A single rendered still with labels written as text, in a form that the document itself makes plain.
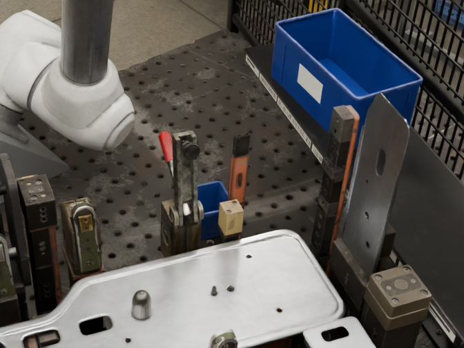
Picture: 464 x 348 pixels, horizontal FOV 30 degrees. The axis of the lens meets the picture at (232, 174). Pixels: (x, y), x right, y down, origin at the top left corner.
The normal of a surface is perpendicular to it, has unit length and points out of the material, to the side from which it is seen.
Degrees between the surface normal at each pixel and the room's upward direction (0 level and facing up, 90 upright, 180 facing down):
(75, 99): 71
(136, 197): 0
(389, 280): 0
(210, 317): 0
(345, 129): 90
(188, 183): 81
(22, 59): 45
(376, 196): 90
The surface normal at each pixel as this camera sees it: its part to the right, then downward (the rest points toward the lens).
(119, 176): 0.06, -0.76
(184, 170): 0.38, 0.50
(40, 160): 0.69, 0.50
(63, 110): -0.50, 0.63
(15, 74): -0.17, 0.07
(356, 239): -0.92, 0.20
